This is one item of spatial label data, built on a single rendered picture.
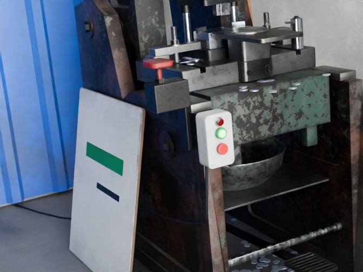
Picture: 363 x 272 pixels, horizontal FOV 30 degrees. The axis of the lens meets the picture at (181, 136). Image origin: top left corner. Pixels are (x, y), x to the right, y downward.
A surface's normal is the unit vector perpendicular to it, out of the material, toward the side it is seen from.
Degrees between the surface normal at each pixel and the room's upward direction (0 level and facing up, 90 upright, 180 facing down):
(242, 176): 105
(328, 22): 90
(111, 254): 78
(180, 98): 90
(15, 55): 90
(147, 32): 90
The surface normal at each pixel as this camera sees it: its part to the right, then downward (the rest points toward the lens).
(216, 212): 0.47, 0.19
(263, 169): 0.52, 0.43
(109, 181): -0.87, 0.00
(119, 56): 0.43, -0.09
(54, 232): -0.09, -0.96
